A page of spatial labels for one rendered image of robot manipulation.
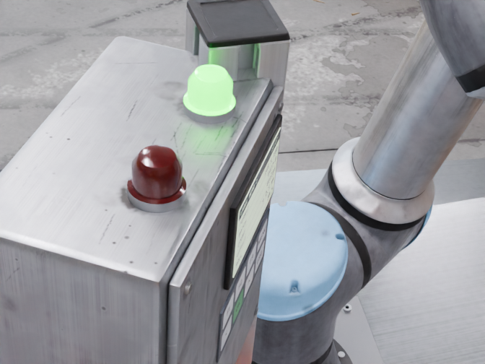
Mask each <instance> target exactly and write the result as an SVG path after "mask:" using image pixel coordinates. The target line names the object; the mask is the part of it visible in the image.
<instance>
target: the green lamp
mask: <svg viewBox="0 0 485 364"><path fill-rule="evenodd" d="M232 87H233V81H232V78H231V77H230V75H229V74H228V73H227V71H226V70H225V69H224V68H223V67H221V66H217V65H214V64H206V65H202V66H199V67H198V68H197V69H196V70H195V71H194V72H193V73H192V75H190V76H189V78H188V91H187V93H186V94H185V95H184V97H183V111H184V113H185V114H186V115H187V117H189V118H190V119H191V120H194V121H196V122H199V123H202V124H220V123H222V122H225V121H227V120H229V119H230V118H231V117H233V115H234V113H235V97H234V96H233V94H232Z"/></svg>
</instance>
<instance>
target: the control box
mask: <svg viewBox="0 0 485 364"><path fill-rule="evenodd" d="M197 68H198V55H195V56H193V55H192V54H191V52H189V51H184V50H181V49H177V48H172V47H169V46H165V45H160V44H156V43H150V42H146V41H143V40H138V39H134V38H129V37H125V36H120V37H117V38H115V39H114V40H113V41H112V43H111V44H110V45H109V46H108V47H107V48H106V49H105V50H104V51H103V53H102V54H101V55H100V56H99V58H98V59H97V60H96V61H95V62H94V64H93V65H91V67H90V68H89V69H88V70H87V72H86V73H85V74H84V75H83V76H82V78H81V79H80V80H79V81H78V82H77V83H76V84H75V85H74V87H73V88H72V89H71V90H70V91H69V93H68V94H67V95H66V96H65V98H64V99H63V100H62V101H61V102H60V103H59V104H58V105H57V107H56V108H55V109H54V110H53V112H52V113H51V114H50V115H49V116H48V117H47V119H46V120H44V122H43V123H42V124H41V125H40V127H39V128H38V129H37V130H36V131H35V133H34V134H33V135H32V136H31V137H30V138H29V139H28V140H27V142H26V143H25V144H24V145H23V147H22V148H21V149H20V150H19V152H18V153H17V154H16V155H15V156H14V157H13V158H12V159H11V160H10V162H9V163H8V164H7V165H6V167H5V168H4V169H3V170H2V171H1V172H0V364H235V363H236V362H237V359H238V356H239V354H240V351H241V349H242V347H243V344H244V342H245V339H246V337H247V335H248V332H249V330H250V327H251V325H252V323H253V320H254V318H255V316H256V315H257V314H258V309H259V308H258V299H259V293H260V287H261V275H262V269H263V260H262V262H261V265H260V267H259V269H258V271H257V274H256V276H255V279H254V280H253V284H252V285H251V287H250V290H249V292H248V295H247V297H246V299H245V302H244V303H243V306H242V308H241V311H240V313H239V315H238V317H237V320H236V322H235V325H234V327H233V329H232V331H231V334H230V336H229V339H228V340H227V343H226V345H225V347H224V350H223V352H222V355H221V357H220V359H219V362H218V363H217V362H216V358H217V340H218V331H219V314H220V312H221V310H222V307H223V305H224V303H225V301H226V299H227V296H228V295H229V293H230V290H231V288H232V286H233V284H234V281H235V279H236V277H237V274H238V272H239V271H240V268H241V266H242V264H243V262H244V260H245V257H246V255H247V253H248V251H249V248H250V246H251V244H252V242H253V239H254V237H255V235H256V233H257V231H258V229H259V227H260V225H261V222H262V220H263V218H264V215H265V213H266V211H267V209H268V208H269V209H270V203H271V200H270V202H269V203H268V206H267V208H266V211H265V212H264V214H263V217H262V219H261V221H260V224H259V226H258V228H257V230H256V232H255V235H254V236H253V239H252V241H251V243H250V245H249V247H248V250H247V252H246V254H245V256H244V259H243V260H242V263H241V265H240V268H239V269H238V271H237V274H236V276H235V278H234V280H233V282H232V285H231V287H230V289H229V290H224V272H225V263H226V254H227V236H228V227H229V218H230V207H231V205H232V203H233V201H234V199H235V197H236V195H237V193H238V191H239V189H240V187H241V185H242V183H243V181H244V179H245V177H246V175H247V174H248V171H249V170H250V167H251V165H252V164H253V161H254V159H255V157H256V155H257V154H258V151H259V149H260V148H261V145H262V144H263V141H264V139H265V138H266V135H267V133H268V131H269V129H270V128H271V126H272V124H273V122H274V120H275V118H276V116H277V114H281V111H282V109H283V106H284V103H283V94H284V89H283V87H280V86H275V87H274V88H273V85H274V84H273V82H272V81H271V79H268V78H264V77H262V78H257V77H256V75H255V69H254V68H250V69H238V70H237V80H236V81H233V87H232V94H233V96H234V97H235V113H234V115H233V117H231V118H230V119H229V120H227V121H225V122H222V123H216V124H205V123H199V122H196V121H194V120H191V119H190V118H189V117H187V115H186V114H185V113H184V111H183V97H184V95H185V94H186V93H187V91H188V78H189V76H190V75H192V73H193V72H194V71H195V70H196V69H197ZM156 144H158V145H164V146H166V147H169V148H171V149H172V150H173V151H174V152H175V153H176V155H177V156H178V157H179V158H180V159H181V161H182V163H183V177H184V179H185V181H186V185H187V186H186V198H185V201H184V202H183V203H182V204H181V205H180V206H179V207H178V208H176V209H174V210H172V211H169V212H163V213H151V212H145V211H142V210H140V209H138V208H136V207H135V206H134V205H133V204H132V203H131V202H130V201H129V200H128V195H127V183H128V180H129V178H130V176H131V164H132V161H133V159H134V158H135V156H137V155H138V154H139V152H140V151H141V150H142V149H144V148H145V147H148V146H150V145H156Z"/></svg>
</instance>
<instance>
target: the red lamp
mask: <svg viewBox="0 0 485 364"><path fill-rule="evenodd" d="M186 186H187V185H186V181H185V179H184V177H183V163H182V161H181V159H180V158H179V157H178V156H177V155H176V153H175V152H174V151H173V150H172V149H171V148H169V147H166V146H164V145H158V144H156V145H150V146H148V147H145V148H144V149H142V150H141V151H140V152H139V154H138V155H137V156H135V158H134V159H133V161H132V164H131V176H130V178H129V180H128V183H127V195H128V200H129V201H130V202H131V203H132V204H133V205H134V206H135V207H136V208H138V209H140V210H142V211H145V212H151V213H163V212H169V211H172V210H174V209H176V208H178V207H179V206H180V205H181V204H182V203H183V202H184V201H185V198H186Z"/></svg>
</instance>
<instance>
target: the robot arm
mask: <svg viewBox="0 0 485 364"><path fill-rule="evenodd" d="M419 3H420V6H421V10H422V11H423V14H424V17H425V19H424V21H423V22H422V24H421V27H420V28H419V30H418V32H417V34H416V36H415V37H414V39H413V41H412V43H411V45H410V46H409V48H408V50H407V52H406V54H405V56H404V57H403V60H402V62H401V63H400V65H399V67H398V69H397V71H396V72H395V74H394V76H393V78H392V80H391V81H390V84H389V85H388V88H387V90H386V91H385V93H384V95H383V97H382V98H381V100H380V102H379V104H378V106H377V107H376V109H375V112H374V113H373V115H372V117H371V119H370V121H369V123H368V124H367V126H366V128H365V130H364V132H363V133H362V135H361V136H360V137H357V138H354V139H351V140H349V141H347V142H346V143H344V144H343V145H342V146H341V147H340V148H339V149H338V151H337V152H336V154H335V156H334V158H333V159H332V161H331V164H330V165H329V167H328V169H327V171H326V172H325V175H324V176H323V179H322V180H321V182H320V183H319V184H318V185H317V186H316V188H315V189H314V190H313V191H311V192H310V193H309V194H308V195H307V196H306V197H305V198H304V199H302V200H301V201H287V202H286V206H279V204H278V203H275V204H271V206H270V212H269V219H268V230H267V236H266V248H265V254H264V260H263V269H262V275H261V287H260V296H259V302H258V308H259V309H258V314H257V320H256V327H255V338H254V344H253V356H252V362H251V364H341V362H340V360H339V358H338V354H337V351H336V348H335V345H334V343H333V336H334V331H335V326H336V318H337V316H338V314H339V313H340V311H341V309H342V308H343V307H344V306H345V305H346V304H347V303H348V302H349V301H350V300H351V299H352V298H353V297H354V296H355V295H356V294H357V293H358V292H359V291H360V290H361V289H362V288H364V287H365V286H366V284H367V283H368V282H369V281H371V280H372V279H373V278H374V277H375V276H376V275H377V274H378V273H379V272H380V271H381V270H382V269H383V268H384V267H385V266H386V265H387V264H388V263H389V262H390V261H391V260H392V259H393V258H394V257H395V256H396V255H397V254H398V253H399V252H400V251H402V250H403V249H404V248H406V247H407V246H409V245H410V244H411V243H412V242H414V241H415V240H416V238H417V237H418V236H419V235H420V233H421V232H422V230H423V229H424V226H425V225H426V223H427V221H428V220H429V217H430V215H431V212H432V204H433V201H434V193H435V188H434V181H433V178H434V176H435V174H436V173H437V171H438V170H439V169H440V167H441V165H442V164H443V163H444V161H445V160H446V158H447V156H448V155H449V154H450V152H451V151H452V149H453V147H454V146H455V145H456V143H457V142H458V140H459V138H460V137H461V136H462V134H463V132H464V131H465V130H466V128H467V127H468V125H469V123H470V122H471V121H472V119H473V117H474V116H475V115H476V114H477V112H478V111H479V109H480V107H481V106H482V105H483V103H484V101H485V0H419Z"/></svg>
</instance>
